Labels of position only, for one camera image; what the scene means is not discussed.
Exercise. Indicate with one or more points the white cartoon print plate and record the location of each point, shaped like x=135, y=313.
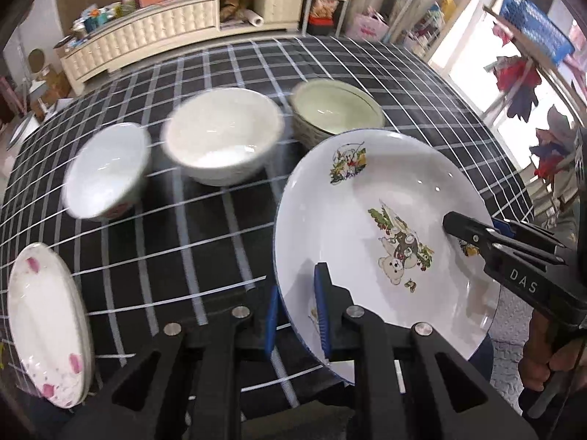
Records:
x=348, y=220

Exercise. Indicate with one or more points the pink gift bag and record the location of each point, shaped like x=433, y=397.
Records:
x=370, y=27

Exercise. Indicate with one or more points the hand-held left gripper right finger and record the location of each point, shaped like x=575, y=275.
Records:
x=321, y=316

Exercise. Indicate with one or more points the pale green black-rimmed bowl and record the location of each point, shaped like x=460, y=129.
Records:
x=334, y=103
x=307, y=137

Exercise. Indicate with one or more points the person's right hand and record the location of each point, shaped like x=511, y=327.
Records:
x=536, y=357

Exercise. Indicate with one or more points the red and blue hanging clothes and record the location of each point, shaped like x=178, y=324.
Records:
x=516, y=82

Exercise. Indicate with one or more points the white paper roll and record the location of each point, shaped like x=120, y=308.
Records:
x=253, y=18

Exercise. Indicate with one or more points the blue plastic basket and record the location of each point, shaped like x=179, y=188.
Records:
x=534, y=23

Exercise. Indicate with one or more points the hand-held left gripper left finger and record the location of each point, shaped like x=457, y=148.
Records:
x=272, y=325

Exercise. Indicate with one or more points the white pink flower plate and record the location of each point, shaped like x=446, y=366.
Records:
x=46, y=321

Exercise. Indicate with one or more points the small white pink-print bowl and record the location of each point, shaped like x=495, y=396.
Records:
x=103, y=174

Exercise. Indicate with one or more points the large plain white bowl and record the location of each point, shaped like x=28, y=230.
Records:
x=220, y=142

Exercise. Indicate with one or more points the round white stool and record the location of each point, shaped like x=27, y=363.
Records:
x=25, y=128

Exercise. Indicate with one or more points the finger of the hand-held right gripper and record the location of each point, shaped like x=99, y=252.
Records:
x=467, y=231
x=527, y=243

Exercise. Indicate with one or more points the black white checked tablecloth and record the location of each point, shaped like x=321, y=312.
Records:
x=206, y=247

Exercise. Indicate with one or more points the cardboard box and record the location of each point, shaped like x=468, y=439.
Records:
x=52, y=86

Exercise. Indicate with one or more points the cream tufted low cabinet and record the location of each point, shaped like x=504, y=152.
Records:
x=151, y=36

